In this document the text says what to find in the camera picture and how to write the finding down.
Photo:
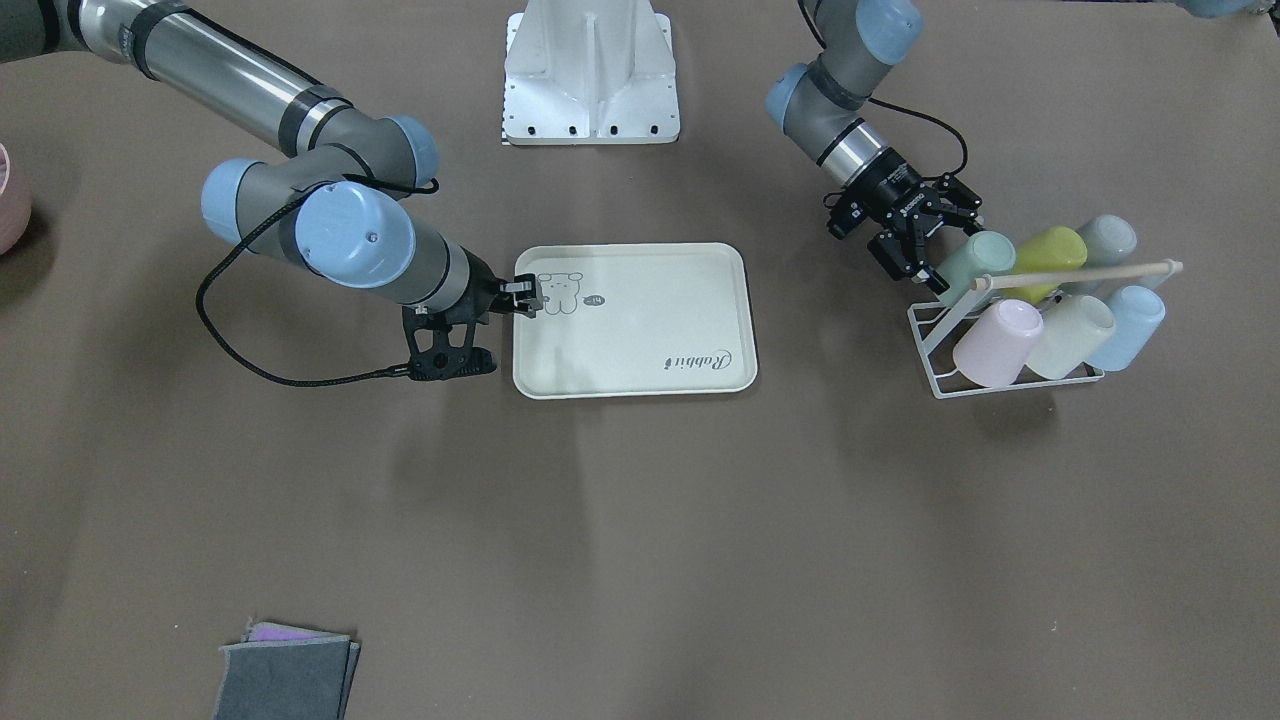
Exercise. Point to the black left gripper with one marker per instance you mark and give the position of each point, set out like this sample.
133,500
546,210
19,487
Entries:
893,190

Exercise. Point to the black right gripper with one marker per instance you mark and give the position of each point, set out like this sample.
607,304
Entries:
481,285

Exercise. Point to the green cup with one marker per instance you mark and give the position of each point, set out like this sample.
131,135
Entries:
984,253

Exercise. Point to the cream rabbit tray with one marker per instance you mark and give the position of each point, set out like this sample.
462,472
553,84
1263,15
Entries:
635,319

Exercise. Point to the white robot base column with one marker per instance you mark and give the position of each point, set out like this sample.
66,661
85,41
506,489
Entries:
589,73

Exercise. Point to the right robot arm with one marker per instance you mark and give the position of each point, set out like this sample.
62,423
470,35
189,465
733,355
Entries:
333,204

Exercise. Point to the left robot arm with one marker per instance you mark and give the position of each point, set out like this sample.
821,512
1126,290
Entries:
818,106

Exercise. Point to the yellow cup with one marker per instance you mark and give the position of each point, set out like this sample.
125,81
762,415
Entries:
1058,249

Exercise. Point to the pink cup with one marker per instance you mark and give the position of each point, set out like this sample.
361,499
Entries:
997,346

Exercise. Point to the cream cup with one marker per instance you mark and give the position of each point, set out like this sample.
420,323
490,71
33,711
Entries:
1073,329

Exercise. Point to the grey cup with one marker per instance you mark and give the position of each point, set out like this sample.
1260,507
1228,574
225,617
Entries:
1109,241

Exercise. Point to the blue cup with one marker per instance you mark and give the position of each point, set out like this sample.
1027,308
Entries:
1138,312

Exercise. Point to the grey folded cloth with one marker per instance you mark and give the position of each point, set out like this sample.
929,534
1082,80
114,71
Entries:
280,671

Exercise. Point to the pink bowl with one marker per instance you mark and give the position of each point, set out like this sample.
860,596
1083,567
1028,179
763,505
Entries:
16,202

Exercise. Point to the white wire cup rack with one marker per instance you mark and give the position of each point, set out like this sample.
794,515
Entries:
935,329

